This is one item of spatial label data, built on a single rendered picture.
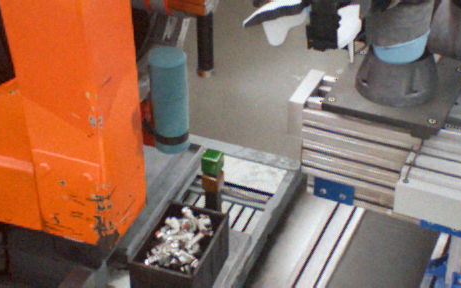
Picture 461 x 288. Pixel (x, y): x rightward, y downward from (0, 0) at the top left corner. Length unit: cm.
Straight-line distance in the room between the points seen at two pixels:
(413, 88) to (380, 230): 71
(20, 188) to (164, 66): 42
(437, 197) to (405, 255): 65
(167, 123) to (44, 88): 50
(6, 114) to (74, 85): 21
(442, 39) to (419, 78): 12
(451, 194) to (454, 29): 30
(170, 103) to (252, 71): 135
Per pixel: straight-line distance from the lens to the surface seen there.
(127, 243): 249
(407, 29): 143
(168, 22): 241
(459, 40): 169
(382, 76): 179
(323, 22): 126
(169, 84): 210
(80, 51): 165
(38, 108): 178
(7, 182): 194
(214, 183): 194
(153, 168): 260
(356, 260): 235
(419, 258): 239
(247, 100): 328
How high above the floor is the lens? 181
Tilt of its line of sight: 36 degrees down
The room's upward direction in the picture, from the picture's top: straight up
